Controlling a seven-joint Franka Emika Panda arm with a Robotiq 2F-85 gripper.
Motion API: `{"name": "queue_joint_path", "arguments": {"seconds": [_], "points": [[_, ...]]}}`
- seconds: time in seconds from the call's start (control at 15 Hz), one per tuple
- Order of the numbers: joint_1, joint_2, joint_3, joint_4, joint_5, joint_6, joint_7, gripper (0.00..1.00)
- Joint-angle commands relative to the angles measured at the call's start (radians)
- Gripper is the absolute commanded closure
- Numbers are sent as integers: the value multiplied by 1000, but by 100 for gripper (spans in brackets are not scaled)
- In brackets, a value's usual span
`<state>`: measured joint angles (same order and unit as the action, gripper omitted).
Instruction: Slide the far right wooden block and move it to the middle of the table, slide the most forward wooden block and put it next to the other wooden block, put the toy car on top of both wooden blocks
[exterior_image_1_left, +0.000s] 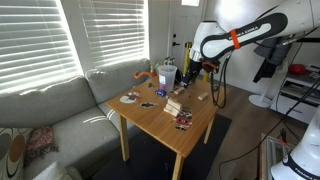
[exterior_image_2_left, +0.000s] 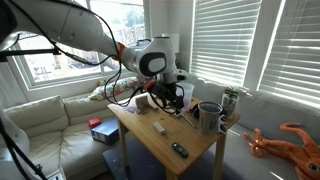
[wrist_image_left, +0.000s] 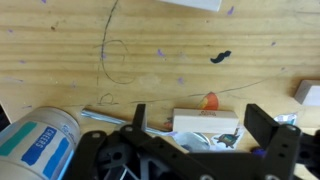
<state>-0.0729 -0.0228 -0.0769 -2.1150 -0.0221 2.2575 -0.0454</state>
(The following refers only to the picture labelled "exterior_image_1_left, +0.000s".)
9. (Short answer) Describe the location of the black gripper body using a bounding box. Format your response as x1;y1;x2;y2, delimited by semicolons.
182;61;203;85

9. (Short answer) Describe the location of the light wooden block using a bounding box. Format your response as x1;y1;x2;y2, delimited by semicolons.
173;86;185;96
197;92;210;101

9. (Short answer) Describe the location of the white second robot base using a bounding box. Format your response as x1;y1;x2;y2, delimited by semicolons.
270;106;320;180

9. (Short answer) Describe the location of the blue toy car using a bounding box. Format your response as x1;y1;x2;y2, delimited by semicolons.
155;88;168;98

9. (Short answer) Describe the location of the translucent plastic cup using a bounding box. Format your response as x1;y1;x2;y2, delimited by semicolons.
157;64;178;93

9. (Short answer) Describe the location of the orange squid plush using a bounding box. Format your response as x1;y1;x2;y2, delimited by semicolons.
133;68;158;81

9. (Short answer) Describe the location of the black small sticker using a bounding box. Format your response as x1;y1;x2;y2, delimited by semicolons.
139;101;158;109

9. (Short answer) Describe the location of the wooden table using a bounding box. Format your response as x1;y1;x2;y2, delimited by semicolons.
105;75;231;180

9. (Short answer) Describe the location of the white door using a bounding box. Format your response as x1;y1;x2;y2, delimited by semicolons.
168;0;208;73

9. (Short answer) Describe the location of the dark rug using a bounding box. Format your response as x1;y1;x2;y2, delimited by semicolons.
91;113;233;180

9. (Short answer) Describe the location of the white round-base stand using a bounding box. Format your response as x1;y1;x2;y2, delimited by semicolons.
248;78;281;109

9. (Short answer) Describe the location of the dark hanging jacket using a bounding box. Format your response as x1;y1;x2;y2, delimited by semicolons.
252;36;293;84

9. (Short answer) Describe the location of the white window blind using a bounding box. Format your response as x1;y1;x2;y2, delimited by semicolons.
0;0;84;94
78;0;150;69

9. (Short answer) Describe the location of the red round object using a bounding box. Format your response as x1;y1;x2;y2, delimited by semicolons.
288;63;308;76

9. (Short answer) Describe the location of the white shelf unit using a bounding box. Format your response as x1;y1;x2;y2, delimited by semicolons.
269;64;320;125

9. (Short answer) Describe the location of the grey fabric sofa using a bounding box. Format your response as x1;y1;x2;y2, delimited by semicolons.
0;58;153;180

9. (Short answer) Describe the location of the white cushion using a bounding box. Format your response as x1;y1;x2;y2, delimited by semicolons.
33;161;83;180

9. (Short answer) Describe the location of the red paisley cushion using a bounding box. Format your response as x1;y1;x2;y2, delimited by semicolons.
24;125;59;164

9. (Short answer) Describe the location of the circle patterned cushion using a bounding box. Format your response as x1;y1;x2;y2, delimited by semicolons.
0;127;34;180

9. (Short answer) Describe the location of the yellow black post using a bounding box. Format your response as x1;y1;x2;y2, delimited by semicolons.
182;41;194;76

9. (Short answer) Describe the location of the orange strap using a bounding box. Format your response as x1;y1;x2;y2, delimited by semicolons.
202;60;219;73
229;29;242;51

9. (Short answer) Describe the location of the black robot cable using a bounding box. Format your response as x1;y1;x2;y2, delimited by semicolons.
209;53;232;109

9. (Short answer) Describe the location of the black floor cable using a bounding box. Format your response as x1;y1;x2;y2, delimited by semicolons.
217;76;320;180

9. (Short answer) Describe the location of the metal wire rack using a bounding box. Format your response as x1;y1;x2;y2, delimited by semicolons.
259;133;291;180

